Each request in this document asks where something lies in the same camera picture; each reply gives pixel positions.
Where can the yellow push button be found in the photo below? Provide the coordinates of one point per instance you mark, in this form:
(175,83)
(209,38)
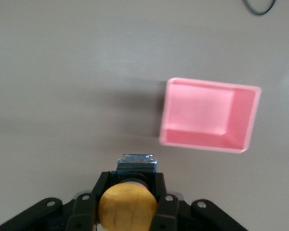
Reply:
(127,207)

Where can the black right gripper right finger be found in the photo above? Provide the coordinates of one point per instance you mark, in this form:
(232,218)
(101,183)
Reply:
(168,211)

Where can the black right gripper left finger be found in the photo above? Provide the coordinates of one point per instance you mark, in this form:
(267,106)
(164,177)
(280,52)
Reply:
(82,211)

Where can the pink plastic bin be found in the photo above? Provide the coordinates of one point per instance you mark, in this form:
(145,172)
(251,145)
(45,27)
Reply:
(200,113)

